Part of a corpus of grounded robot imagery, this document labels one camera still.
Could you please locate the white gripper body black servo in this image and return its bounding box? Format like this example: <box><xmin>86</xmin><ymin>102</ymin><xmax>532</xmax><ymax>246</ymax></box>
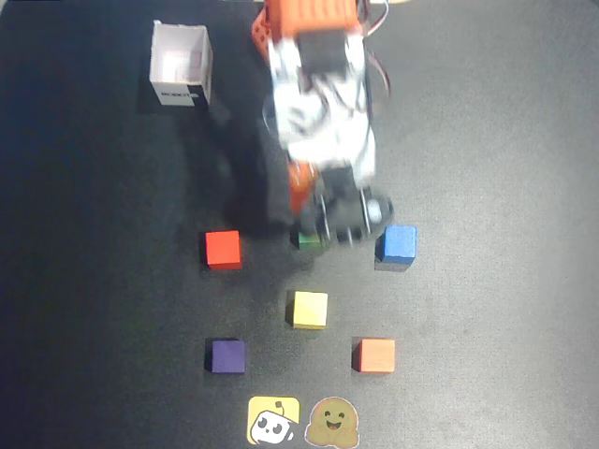
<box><xmin>284</xmin><ymin>134</ymin><xmax>380</xmax><ymax>203</ymax></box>

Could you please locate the hugging face emoji sticker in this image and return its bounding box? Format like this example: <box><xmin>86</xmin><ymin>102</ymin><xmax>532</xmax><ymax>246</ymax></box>
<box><xmin>304</xmin><ymin>396</ymin><xmax>360</xmax><ymax>449</ymax></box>

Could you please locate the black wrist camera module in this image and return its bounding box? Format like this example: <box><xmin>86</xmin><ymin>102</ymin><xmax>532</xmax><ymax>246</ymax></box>
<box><xmin>299</xmin><ymin>186</ymin><xmax>395</xmax><ymax>248</ymax></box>

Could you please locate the red wooden cube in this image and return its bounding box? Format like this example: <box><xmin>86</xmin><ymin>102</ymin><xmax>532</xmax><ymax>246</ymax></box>
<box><xmin>204</xmin><ymin>229</ymin><xmax>243</xmax><ymax>271</ymax></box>

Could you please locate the blue wooden cube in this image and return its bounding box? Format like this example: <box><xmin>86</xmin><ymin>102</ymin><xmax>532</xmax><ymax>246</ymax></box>
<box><xmin>375</xmin><ymin>224</ymin><xmax>418</xmax><ymax>264</ymax></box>

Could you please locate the purple wooden cube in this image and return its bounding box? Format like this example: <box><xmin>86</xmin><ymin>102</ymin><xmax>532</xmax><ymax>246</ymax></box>
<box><xmin>206</xmin><ymin>340</ymin><xmax>247</xmax><ymax>375</ymax></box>

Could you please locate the green wooden cube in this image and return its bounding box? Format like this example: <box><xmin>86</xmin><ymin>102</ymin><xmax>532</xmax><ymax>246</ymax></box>
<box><xmin>290</xmin><ymin>227</ymin><xmax>329</xmax><ymax>251</ymax></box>

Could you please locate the yellow wooden cube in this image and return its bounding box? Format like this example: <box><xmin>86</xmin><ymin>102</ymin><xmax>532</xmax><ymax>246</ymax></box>
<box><xmin>286</xmin><ymin>290</ymin><xmax>329</xmax><ymax>330</ymax></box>

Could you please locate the orange wooden cube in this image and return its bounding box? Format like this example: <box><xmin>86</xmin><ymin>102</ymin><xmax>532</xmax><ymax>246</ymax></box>
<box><xmin>352</xmin><ymin>338</ymin><xmax>396</xmax><ymax>374</ymax></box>

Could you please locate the white open cardboard box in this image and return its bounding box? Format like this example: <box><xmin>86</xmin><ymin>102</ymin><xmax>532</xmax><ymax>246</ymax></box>
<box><xmin>148</xmin><ymin>19</ymin><xmax>214</xmax><ymax>108</ymax></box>

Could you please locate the white servo wire bundle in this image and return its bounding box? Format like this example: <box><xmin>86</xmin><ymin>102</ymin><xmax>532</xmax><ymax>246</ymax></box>
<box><xmin>359</xmin><ymin>0</ymin><xmax>393</xmax><ymax>102</ymax></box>

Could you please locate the yellow robot face sticker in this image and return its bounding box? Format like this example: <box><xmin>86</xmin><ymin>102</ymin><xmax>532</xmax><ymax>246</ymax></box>
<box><xmin>247</xmin><ymin>396</ymin><xmax>301</xmax><ymax>445</ymax></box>

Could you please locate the black felt mat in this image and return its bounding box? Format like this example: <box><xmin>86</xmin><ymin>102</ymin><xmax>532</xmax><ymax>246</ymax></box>
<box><xmin>0</xmin><ymin>0</ymin><xmax>599</xmax><ymax>449</ymax></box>

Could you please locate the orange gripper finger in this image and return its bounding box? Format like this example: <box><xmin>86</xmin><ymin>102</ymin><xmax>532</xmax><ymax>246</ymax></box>
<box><xmin>287</xmin><ymin>161</ymin><xmax>324</xmax><ymax>222</ymax></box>

